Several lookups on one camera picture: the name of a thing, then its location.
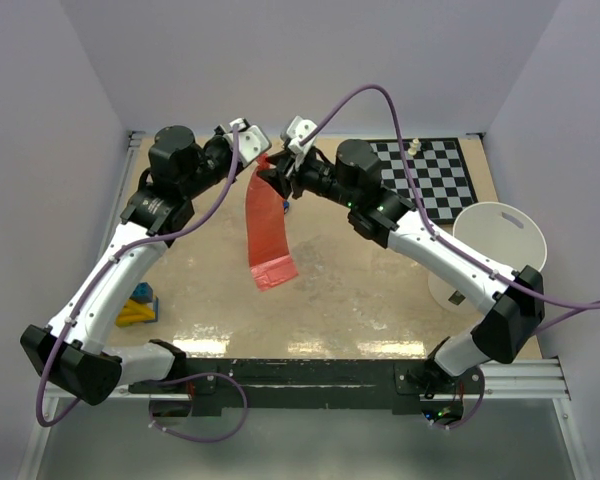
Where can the yellow blue toy blocks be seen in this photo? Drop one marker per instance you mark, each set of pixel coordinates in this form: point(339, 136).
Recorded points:
point(142, 307)

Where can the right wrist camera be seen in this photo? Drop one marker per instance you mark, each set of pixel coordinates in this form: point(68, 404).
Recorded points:
point(297, 130)

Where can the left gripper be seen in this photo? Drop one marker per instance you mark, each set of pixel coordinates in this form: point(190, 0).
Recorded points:
point(221, 141)

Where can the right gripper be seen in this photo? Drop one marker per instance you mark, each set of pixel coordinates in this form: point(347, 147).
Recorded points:
point(283, 181)

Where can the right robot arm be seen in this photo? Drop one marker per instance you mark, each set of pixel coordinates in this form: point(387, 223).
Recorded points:
point(508, 298)

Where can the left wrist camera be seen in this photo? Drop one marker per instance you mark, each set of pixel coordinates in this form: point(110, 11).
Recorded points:
point(252, 141)

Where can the white chess piece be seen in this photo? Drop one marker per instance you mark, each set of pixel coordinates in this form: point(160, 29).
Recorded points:
point(414, 146)

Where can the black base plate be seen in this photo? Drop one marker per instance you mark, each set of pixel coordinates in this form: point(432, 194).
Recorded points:
point(396, 404)

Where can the aluminium left side rail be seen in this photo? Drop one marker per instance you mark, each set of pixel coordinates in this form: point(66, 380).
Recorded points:
point(134, 141)

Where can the black white chessboard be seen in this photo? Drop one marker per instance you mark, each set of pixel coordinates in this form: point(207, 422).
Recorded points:
point(439, 171)

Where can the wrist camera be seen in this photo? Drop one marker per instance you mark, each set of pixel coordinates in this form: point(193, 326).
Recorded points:
point(252, 141)
point(297, 130)

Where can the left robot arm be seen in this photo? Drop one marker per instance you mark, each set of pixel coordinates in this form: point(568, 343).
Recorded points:
point(183, 185)

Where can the aluminium rail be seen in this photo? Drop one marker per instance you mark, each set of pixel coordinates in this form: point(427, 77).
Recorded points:
point(134, 141)
point(528, 379)

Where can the aluminium front rail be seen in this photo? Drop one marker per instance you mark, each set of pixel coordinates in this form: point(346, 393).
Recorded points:
point(528, 379)

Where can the red trash bag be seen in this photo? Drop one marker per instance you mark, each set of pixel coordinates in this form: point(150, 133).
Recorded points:
point(269, 258)

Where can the white trash bin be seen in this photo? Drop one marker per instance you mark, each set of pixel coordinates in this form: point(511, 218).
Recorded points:
point(502, 232)

